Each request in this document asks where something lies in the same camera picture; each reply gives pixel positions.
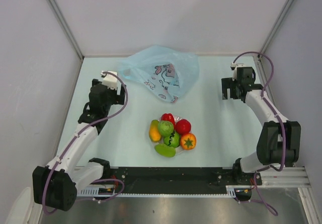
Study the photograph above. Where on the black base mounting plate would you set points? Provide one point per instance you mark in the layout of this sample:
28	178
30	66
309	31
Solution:
178	180

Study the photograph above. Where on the green fake custard apple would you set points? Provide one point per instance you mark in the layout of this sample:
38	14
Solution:
165	128

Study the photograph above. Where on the red fake bell pepper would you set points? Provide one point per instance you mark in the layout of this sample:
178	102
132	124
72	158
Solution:
168	117

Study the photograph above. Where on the red fake apple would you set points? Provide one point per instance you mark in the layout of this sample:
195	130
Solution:
183	126

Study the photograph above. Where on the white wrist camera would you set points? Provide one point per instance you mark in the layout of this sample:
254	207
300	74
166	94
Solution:
234	67
109	79

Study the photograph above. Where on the aluminium frame rail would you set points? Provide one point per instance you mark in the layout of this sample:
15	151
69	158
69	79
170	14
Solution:
283	177

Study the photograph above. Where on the light blue plastic bag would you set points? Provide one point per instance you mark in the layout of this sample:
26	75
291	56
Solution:
167	73

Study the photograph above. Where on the red fake tomato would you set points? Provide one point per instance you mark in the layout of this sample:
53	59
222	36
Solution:
188	141

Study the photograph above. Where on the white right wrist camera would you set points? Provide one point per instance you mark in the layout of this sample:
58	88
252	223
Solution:
234	67

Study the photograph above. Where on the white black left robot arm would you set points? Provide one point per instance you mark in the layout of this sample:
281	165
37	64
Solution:
56	185

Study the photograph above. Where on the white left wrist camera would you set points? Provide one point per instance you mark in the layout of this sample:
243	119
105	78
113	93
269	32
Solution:
109	79

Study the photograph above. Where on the white paper plate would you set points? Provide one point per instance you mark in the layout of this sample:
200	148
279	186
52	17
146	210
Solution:
179	149

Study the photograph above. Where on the green fake watermelon ball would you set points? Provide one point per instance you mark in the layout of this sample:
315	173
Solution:
172	140

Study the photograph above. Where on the green fake starfruit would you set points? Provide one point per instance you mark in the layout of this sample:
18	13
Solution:
164	150

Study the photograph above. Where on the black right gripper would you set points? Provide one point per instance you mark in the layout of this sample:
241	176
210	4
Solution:
227	83

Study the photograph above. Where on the yellow green fake mango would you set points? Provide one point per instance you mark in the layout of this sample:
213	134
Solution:
154	134

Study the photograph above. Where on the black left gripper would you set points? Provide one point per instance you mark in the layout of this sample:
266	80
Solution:
117	98

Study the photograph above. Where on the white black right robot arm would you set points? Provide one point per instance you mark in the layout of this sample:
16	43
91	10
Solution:
279	141

